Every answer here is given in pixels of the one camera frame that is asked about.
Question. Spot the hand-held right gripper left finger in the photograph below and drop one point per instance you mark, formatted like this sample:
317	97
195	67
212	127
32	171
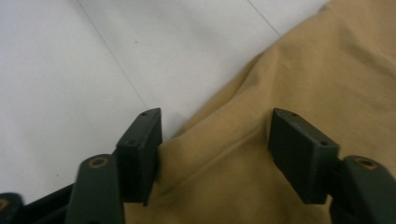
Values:
140	155

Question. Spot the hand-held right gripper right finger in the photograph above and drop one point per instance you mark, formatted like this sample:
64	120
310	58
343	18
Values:
302	155

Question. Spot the tan pants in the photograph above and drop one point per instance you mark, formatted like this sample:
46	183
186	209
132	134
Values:
280	77

